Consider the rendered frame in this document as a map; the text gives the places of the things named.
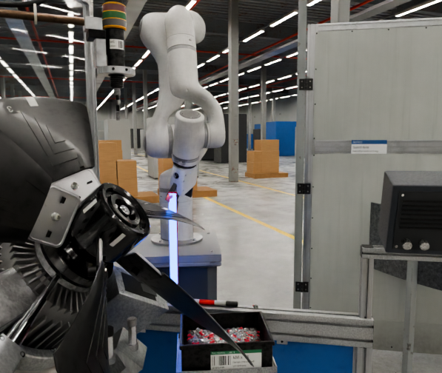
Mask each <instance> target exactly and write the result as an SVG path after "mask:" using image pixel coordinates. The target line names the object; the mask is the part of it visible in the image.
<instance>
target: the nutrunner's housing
mask: <svg viewBox="0 0 442 373"><path fill-rule="evenodd" d="M104 30H106V55H107V66H124V67H125V64H124V57H125V39H124V32H125V31H126V30H124V29H121V28H116V27H109V28H105V29H104ZM108 76H109V77H110V87H111V88H112V89H114V88H120V89H122V87H124V86H123V85H124V80H123V79H124V78H123V77H124V75H122V74H109V75H108Z"/></svg>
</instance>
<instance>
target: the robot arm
mask: <svg viewBox="0 0 442 373"><path fill-rule="evenodd" d="M205 34H206V26H205V23H204V20H203V19H202V17H201V16H200V15H199V14H197V13H196V12H194V11H191V10H188V9H187V8H186V7H184V6H182V5H175V6H173V7H171V8H170V9H169V11H168V12H167V13H148V14H147V15H145V16H144V17H143V18H142V19H141V21H140V25H139V35H140V38H141V41H142V42H143V44H144V46H145V47H146V48H147V49H148V50H149V51H150V53H151V54H152V55H153V57H154V59H155V60H156V62H157V65H158V87H159V91H158V103H157V106H156V109H155V112H154V114H153V117H152V119H151V121H150V123H149V125H148V127H147V129H146V131H145V134H144V139H143V147H144V151H145V152H146V153H147V154H148V155H149V156H150V157H153V158H171V159H172V160H173V163H174V164H173V168H171V169H168V170H166V171H164V172H163V173H161V174H160V177H159V203H160V206H162V207H164V208H167V209H169V202H168V201H166V200H165V199H166V197H167V195H168V192H177V208H178V214H180V215H183V216H184V217H186V218H189V219H190V220H191V221H192V191H193V187H194V186H195V184H196V181H197V172H198V162H199V161H200V160H201V159H202V157H203V156H204V154H205V153H206V151H207V149H208V148H219V147H222V146H223V145H224V142H225V138H226V134H225V133H226V132H225V125H224V115H223V112H222V109H221V106H220V104H219V103H218V101H217V100H216V99H215V97H214V96H213V95H212V94H211V93H209V92H208V91H207V90H205V89H204V88H203V87H202V86H201V85H200V84H199V82H198V65H197V53H196V44H198V43H200V42H201V41H203V39H204V37H205ZM185 100H186V101H190V102H192V103H194V104H196V105H198V106H199V107H200V108H201V109H202V110H203V111H204V112H205V113H206V115H207V118H208V122H209V123H204V115H203V114H202V113H200V112H199V111H196V110H189V109H185V110H179V111H178V112H177V113H176V114H175V124H168V118H169V117H170V115H171V114H172V113H174V112H175V111H176V110H177V109H178V108H179V107H180V106H181V105H182V104H183V103H184V101H185ZM160 227H161V232H159V234H158V235H154V236H152V237H151V242H152V243H153V244H155V245H158V246H170V234H169V220H165V219H160ZM202 240H203V236H202V235H200V234H198V233H195V232H193V225H192V224H187V223H184V222H180V221H178V246H189V245H193V244H197V243H200V242H201V241H202Z"/></svg>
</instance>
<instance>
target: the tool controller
mask: <svg viewBox="0 0 442 373"><path fill-rule="evenodd" d="M378 234H379V236H380V239H381V242H382V244H383V246H384V249H385V252H390V253H408V254H425V255H442V171H385V172H384V182H383V190H382V197H381V211H380V218H379V225H378Z"/></svg>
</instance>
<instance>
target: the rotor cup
mask: <svg viewBox="0 0 442 373"><path fill-rule="evenodd" d="M95 199H96V201H97V202H96V203H95V204H94V205H93V206H92V207H91V208H90V209H88V210H87V211H86V212H85V213H84V212H83V210H84V209H85V208H86V207H87V206H88V205H89V204H90V203H92V202H93V201H94V200H95ZM121 205H124V206H126V207H127V208H128V210H129V211H130V214H129V215H126V214H124V213H123V212H122V211H121V208H120V206H121ZM122 233H123V234H124V235H126V236H125V237H124V238H122V239H121V240H120V241H119V242H118V243H117V244H116V245H115V246H111V245H110V244H111V243H112V242H113V241H114V240H115V239H116V238H117V237H118V236H120V235H121V234H122ZM149 233H150V222H149V219H148V217H147V214H146V212H145V211H144V209H143V208H142V206H141V205H140V203H139V202H137V200H136V199H135V198H134V197H133V196H132V195H131V194H130V193H129V192H128V191H126V190H125V189H123V188H121V187H120V186H117V185H115V184H111V183H103V184H101V185H99V186H98V187H97V188H95V189H94V190H93V191H92V192H91V193H90V194H89V195H88V196H87V197H86V198H85V199H84V200H83V201H82V202H81V203H80V204H79V205H78V209H77V211H76V213H75V216H74V218H73V221H72V223H71V225H70V228H69V230H68V233H67V235H66V238H65V239H64V243H63V244H62V245H61V246H60V248H55V247H52V246H48V245H45V244H42V245H43V247H44V251H45V253H46V255H47V257H48V258H49V259H50V261H51V263H52V264H53V265H54V267H55V268H57V270H58V271H60V273H62V274H63V275H64V276H65V277H66V278H68V279H70V280H71V281H73V282H75V283H77V284H80V285H82V286H92V284H93V281H94V279H95V277H88V267H89V266H95V267H96V244H97V236H99V239H100V238H101V240H102V241H103V255H106V260H105V261H103V262H104V268H107V271H108V276H107V279H108V278H109V277H110V276H111V275H112V273H113V268H114V263H113V262H116V261H119V260H121V259H122V258H123V257H124V256H125V255H126V254H127V253H128V252H130V251H131V250H132V249H133V248H135V247H136V246H137V245H138V244H140V243H141V242H142V241H143V240H144V239H145V238H146V237H147V236H148V235H149Z"/></svg>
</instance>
